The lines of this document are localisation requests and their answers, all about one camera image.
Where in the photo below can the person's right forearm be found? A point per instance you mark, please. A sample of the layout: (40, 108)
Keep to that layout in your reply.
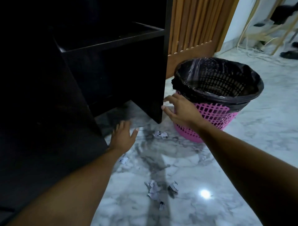
(256, 174)

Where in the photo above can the brown wooden slatted door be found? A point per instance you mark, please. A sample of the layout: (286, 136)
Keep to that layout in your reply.
(198, 28)

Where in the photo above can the person's right hand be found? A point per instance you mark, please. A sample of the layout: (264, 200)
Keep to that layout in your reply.
(186, 114)

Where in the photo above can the person's left forearm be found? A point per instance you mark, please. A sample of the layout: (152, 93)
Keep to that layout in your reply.
(69, 191)

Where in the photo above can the light wooden table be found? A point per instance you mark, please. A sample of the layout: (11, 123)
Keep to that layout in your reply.
(267, 35)

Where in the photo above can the person's left hand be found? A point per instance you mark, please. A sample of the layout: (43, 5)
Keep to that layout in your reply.
(122, 139)

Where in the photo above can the dark wooden cabinet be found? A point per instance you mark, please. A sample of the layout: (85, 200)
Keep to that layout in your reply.
(128, 69)

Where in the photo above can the black cloth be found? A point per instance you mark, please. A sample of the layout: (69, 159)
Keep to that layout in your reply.
(284, 12)

